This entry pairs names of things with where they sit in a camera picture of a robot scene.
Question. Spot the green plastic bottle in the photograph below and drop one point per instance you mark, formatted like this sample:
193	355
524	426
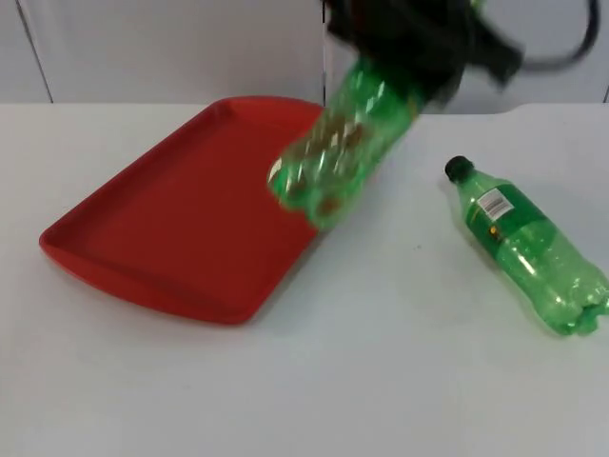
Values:
333	152
518	238

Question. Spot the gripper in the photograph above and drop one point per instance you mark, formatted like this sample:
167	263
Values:
399	28

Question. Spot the red plastic tray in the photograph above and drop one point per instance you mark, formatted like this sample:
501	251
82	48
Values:
181	214

